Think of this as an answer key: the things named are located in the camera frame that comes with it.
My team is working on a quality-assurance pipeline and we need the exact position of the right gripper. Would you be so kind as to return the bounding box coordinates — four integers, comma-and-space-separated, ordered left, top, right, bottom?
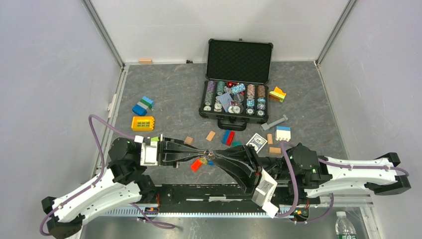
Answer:
211, 144, 296, 193

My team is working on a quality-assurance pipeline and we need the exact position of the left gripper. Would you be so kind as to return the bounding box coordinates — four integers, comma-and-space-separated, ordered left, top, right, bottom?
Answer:
150, 133, 210, 167

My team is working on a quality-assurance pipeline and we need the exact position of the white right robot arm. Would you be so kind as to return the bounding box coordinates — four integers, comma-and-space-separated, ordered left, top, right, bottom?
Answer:
210, 143, 411, 203

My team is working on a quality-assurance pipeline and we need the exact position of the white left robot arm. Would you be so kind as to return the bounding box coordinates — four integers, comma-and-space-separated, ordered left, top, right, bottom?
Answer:
40, 135, 206, 239

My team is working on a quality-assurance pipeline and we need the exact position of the teal flat piece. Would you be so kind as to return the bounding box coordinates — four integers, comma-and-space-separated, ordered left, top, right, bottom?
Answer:
231, 141, 242, 147

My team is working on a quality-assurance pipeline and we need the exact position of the small wooden cube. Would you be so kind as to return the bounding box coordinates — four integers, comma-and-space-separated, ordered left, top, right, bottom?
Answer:
184, 136, 194, 145

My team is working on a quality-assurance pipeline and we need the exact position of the blue playing card box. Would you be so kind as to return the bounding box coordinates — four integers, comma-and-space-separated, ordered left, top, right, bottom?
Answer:
246, 133, 268, 153

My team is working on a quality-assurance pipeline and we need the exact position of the orange wooden block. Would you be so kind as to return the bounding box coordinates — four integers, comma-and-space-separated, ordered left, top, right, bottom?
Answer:
269, 147, 282, 154

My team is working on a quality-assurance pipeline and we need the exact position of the blue red brick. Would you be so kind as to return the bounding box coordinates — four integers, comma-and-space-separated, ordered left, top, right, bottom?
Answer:
221, 129, 235, 146

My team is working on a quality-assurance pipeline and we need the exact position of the yellow window brick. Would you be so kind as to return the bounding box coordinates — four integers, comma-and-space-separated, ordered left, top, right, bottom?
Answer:
131, 116, 155, 131

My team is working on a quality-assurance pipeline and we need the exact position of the grey plastic bolt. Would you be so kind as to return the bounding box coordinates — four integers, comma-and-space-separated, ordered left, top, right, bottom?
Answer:
260, 115, 288, 131

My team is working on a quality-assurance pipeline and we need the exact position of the orange flat block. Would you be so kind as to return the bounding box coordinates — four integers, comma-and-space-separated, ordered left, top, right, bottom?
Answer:
206, 130, 215, 141

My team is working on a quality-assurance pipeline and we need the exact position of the blue white brick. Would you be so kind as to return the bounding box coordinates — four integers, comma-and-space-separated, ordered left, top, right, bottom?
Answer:
275, 126, 291, 141

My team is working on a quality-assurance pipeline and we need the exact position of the blue grey green brick stack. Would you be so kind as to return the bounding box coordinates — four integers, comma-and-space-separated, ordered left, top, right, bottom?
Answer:
132, 96, 155, 116

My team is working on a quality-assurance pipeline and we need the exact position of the black poker chip case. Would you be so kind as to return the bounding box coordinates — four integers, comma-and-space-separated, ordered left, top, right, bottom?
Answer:
199, 39, 274, 131

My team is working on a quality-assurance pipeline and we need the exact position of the yellow orange brick pile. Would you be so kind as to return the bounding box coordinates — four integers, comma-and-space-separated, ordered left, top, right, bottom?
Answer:
269, 87, 286, 103

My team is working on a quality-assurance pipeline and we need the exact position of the wooden block on ledge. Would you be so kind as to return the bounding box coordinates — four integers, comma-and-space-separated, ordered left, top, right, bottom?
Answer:
138, 59, 153, 65

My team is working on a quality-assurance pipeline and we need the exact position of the plastic water bottle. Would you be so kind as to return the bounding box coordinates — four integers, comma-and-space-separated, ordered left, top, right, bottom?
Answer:
335, 211, 357, 239

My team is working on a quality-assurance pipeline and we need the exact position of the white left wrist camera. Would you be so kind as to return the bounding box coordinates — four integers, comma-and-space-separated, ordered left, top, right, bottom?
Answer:
134, 135, 159, 166

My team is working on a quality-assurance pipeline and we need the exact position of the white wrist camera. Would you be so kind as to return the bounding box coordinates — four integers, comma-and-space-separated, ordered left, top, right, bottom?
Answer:
252, 169, 279, 218
134, 135, 159, 166

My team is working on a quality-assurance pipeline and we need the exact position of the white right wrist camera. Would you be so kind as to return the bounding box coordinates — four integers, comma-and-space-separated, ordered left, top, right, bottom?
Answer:
252, 169, 279, 218

